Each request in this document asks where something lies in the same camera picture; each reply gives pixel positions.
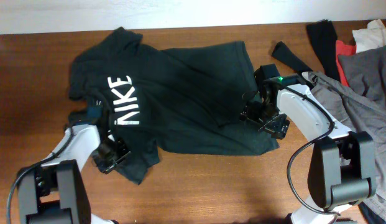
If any black Nike t-shirt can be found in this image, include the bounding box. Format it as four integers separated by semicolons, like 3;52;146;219
69;28;278;184

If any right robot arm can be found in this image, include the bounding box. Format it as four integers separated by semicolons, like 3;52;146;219
241;75;376;223

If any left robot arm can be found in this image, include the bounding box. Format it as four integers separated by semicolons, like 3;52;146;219
7;105;129;224

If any grey garment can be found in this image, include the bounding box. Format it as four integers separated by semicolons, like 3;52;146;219
303;45;386;221

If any black garment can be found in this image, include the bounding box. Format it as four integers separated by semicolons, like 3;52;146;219
271;20;341;82

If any red garment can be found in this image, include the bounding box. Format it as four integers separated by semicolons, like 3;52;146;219
335;40;356;87

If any white garment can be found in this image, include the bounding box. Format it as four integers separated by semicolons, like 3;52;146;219
352;19;386;53

